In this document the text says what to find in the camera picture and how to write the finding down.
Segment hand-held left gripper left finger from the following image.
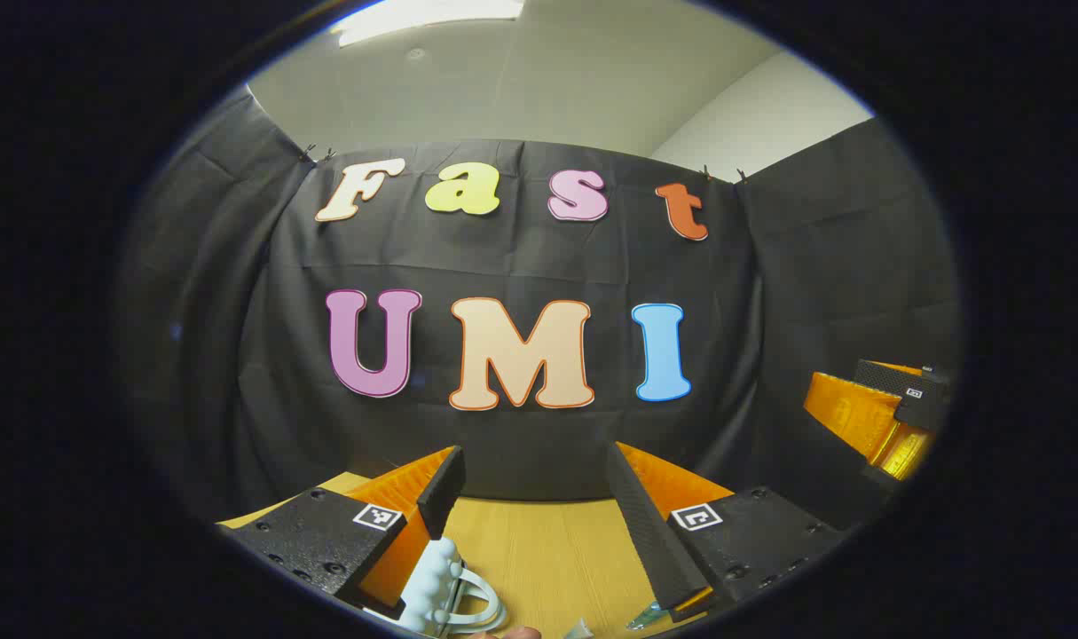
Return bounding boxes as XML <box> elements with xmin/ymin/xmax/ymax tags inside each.
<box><xmin>215</xmin><ymin>444</ymin><xmax>468</xmax><ymax>622</ymax></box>

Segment light blue suitcase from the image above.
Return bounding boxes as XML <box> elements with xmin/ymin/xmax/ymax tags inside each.
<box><xmin>366</xmin><ymin>535</ymin><xmax>510</xmax><ymax>638</ymax></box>

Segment ceiling light panel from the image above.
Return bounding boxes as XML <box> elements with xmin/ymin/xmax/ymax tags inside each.
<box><xmin>330</xmin><ymin>0</ymin><xmax>526</xmax><ymax>47</ymax></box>

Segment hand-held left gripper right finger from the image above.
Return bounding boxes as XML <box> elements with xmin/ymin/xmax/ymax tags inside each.
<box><xmin>604</xmin><ymin>440</ymin><xmax>848</xmax><ymax>624</ymax></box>

